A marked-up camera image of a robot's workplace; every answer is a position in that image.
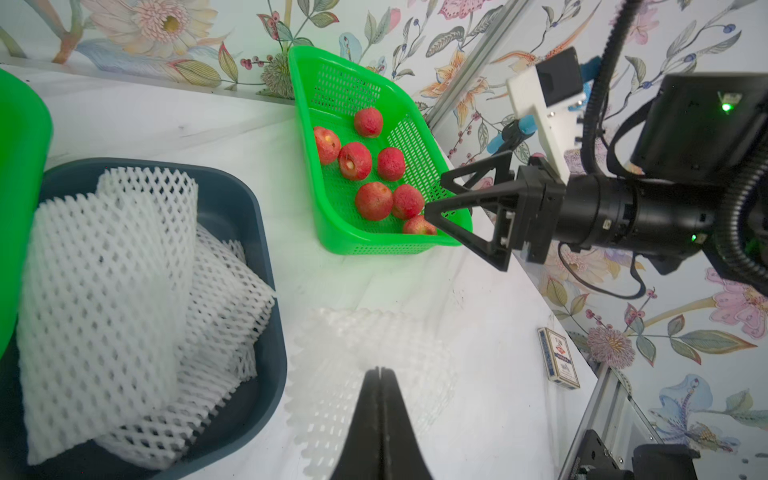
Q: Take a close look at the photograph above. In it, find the white foam net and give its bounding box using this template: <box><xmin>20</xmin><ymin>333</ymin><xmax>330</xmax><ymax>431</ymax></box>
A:
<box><xmin>285</xmin><ymin>308</ymin><xmax>457</xmax><ymax>479</ymax></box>
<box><xmin>95</xmin><ymin>226</ymin><xmax>276</xmax><ymax>470</ymax></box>
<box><xmin>16</xmin><ymin>167</ymin><xmax>198</xmax><ymax>465</ymax></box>

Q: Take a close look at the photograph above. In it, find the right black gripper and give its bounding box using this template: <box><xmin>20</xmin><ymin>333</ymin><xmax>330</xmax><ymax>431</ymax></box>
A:
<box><xmin>424</xmin><ymin>150</ymin><xmax>720</xmax><ymax>272</ymax></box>

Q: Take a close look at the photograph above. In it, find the netted apple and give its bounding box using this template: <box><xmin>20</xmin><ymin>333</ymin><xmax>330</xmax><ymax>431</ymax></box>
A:
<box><xmin>338</xmin><ymin>142</ymin><xmax>373</xmax><ymax>181</ymax></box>
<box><xmin>355</xmin><ymin>182</ymin><xmax>394</xmax><ymax>221</ymax></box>
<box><xmin>391</xmin><ymin>184</ymin><xmax>425</xmax><ymax>220</ymax></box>
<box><xmin>377</xmin><ymin>147</ymin><xmax>406</xmax><ymax>182</ymax></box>
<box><xmin>403</xmin><ymin>215</ymin><xmax>437</xmax><ymax>236</ymax></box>

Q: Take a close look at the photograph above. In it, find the green plastic basket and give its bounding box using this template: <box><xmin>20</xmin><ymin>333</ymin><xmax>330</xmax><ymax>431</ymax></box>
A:
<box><xmin>288</xmin><ymin>46</ymin><xmax>459</xmax><ymax>255</ymax></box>
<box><xmin>0</xmin><ymin>71</ymin><xmax>53</xmax><ymax>350</ymax></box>

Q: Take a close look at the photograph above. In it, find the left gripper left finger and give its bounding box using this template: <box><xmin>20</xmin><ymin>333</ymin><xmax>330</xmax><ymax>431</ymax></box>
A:
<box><xmin>331</xmin><ymin>367</ymin><xmax>381</xmax><ymax>480</ymax></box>

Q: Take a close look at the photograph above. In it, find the red apple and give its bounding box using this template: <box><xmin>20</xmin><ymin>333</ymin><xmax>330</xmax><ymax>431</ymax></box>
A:
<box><xmin>353</xmin><ymin>107</ymin><xmax>384</xmax><ymax>138</ymax></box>
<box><xmin>313</xmin><ymin>127</ymin><xmax>341</xmax><ymax>165</ymax></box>

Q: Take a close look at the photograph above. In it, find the small framed card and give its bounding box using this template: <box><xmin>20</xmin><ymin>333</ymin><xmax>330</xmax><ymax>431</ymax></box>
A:
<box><xmin>537</xmin><ymin>327</ymin><xmax>580</xmax><ymax>390</ymax></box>

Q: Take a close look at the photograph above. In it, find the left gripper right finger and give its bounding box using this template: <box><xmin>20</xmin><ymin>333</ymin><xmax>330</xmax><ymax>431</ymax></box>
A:
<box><xmin>379</xmin><ymin>368</ymin><xmax>432</xmax><ymax>480</ymax></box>

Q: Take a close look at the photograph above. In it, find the left green plastic basket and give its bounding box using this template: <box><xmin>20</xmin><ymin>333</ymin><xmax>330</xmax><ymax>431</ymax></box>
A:
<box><xmin>0</xmin><ymin>71</ymin><xmax>53</xmax><ymax>350</ymax></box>

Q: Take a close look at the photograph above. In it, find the right green plastic basket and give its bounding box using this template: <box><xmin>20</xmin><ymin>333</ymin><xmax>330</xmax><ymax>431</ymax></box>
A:
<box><xmin>288</xmin><ymin>46</ymin><xmax>459</xmax><ymax>255</ymax></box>

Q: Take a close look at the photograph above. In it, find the dark teal plastic bin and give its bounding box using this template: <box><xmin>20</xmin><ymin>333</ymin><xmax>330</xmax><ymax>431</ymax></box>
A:
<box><xmin>1</xmin><ymin>158</ymin><xmax>287</xmax><ymax>479</ymax></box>

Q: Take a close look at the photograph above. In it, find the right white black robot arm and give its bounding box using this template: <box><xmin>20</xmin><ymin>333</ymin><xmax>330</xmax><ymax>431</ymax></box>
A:
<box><xmin>425</xmin><ymin>1</ymin><xmax>767</xmax><ymax>292</ymax></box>

